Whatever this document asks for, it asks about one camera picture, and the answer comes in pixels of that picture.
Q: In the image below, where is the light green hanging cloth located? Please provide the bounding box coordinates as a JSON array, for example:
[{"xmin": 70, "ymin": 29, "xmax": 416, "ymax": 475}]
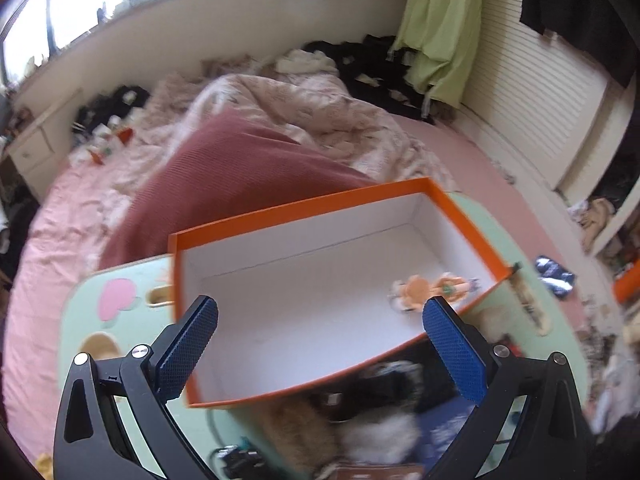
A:
[{"xmin": 390, "ymin": 0, "xmax": 486, "ymax": 108}]

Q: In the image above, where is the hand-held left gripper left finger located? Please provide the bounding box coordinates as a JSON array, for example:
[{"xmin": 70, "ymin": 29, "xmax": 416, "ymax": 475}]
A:
[{"xmin": 52, "ymin": 296, "xmax": 219, "ymax": 480}]

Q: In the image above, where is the small doll figurine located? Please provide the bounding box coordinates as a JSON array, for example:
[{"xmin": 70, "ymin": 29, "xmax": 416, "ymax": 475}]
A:
[{"xmin": 389, "ymin": 272, "xmax": 483, "ymax": 316}]

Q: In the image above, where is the pink floral quilt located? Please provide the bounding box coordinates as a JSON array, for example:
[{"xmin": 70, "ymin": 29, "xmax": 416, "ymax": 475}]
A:
[{"xmin": 107, "ymin": 72, "xmax": 456, "ymax": 196}]

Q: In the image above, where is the brown fluffy pompom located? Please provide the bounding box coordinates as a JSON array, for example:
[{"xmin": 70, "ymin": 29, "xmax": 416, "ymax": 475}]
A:
[{"xmin": 260, "ymin": 400, "xmax": 341, "ymax": 477}]

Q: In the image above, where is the black hanging garment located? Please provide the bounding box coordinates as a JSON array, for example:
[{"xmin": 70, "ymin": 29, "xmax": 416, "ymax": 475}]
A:
[{"xmin": 520, "ymin": 0, "xmax": 640, "ymax": 86}]

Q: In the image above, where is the white bedside cabinet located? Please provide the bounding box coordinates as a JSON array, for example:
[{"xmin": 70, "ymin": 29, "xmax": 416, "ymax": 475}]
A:
[{"xmin": 7, "ymin": 87, "xmax": 86, "ymax": 201}]

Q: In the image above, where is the black clothes pile with stripes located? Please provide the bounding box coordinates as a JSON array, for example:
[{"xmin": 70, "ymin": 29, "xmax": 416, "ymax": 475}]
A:
[{"xmin": 80, "ymin": 85, "xmax": 151, "ymax": 126}]

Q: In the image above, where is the large black clothes pile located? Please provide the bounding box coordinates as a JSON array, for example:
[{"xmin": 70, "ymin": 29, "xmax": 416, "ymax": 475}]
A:
[{"xmin": 302, "ymin": 35, "xmax": 436, "ymax": 121}]

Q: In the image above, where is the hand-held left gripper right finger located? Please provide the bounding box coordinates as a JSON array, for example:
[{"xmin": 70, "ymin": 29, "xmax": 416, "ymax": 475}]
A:
[{"xmin": 421, "ymin": 296, "xmax": 596, "ymax": 480}]

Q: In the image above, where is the white fluffy pompom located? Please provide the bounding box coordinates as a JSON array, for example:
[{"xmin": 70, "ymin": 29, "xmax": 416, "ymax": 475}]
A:
[{"xmin": 340, "ymin": 407, "xmax": 421, "ymax": 463}]

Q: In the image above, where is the dark toy car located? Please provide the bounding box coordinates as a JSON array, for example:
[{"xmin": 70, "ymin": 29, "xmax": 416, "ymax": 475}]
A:
[{"xmin": 215, "ymin": 442, "xmax": 266, "ymax": 480}]

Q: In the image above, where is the black lace garment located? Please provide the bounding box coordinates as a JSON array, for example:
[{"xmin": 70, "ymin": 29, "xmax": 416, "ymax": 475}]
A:
[{"xmin": 305, "ymin": 342, "xmax": 453, "ymax": 421}]

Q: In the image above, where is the green cartoon print desktop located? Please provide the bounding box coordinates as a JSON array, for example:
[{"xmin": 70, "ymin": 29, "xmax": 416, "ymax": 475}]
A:
[{"xmin": 64, "ymin": 194, "xmax": 587, "ymax": 480}]

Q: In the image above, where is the beige clothes pile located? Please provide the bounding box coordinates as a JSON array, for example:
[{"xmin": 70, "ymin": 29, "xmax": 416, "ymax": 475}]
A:
[{"xmin": 570, "ymin": 197, "xmax": 631, "ymax": 256}]

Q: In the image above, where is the dark blue patterned pouch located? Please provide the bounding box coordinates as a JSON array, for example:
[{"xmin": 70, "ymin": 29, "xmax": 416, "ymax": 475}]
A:
[{"xmin": 532, "ymin": 255, "xmax": 576, "ymax": 301}]

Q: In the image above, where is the white crumpled cloth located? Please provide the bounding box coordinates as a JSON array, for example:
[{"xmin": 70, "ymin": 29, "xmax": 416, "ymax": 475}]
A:
[{"xmin": 275, "ymin": 49, "xmax": 341, "ymax": 75}]

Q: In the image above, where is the white louvered door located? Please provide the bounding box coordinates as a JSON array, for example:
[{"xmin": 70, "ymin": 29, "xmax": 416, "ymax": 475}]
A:
[{"xmin": 460, "ymin": 0, "xmax": 626, "ymax": 191}]

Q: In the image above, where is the orange cardboard box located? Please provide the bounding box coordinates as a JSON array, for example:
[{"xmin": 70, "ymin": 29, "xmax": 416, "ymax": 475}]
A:
[{"xmin": 167, "ymin": 177, "xmax": 516, "ymax": 408}]

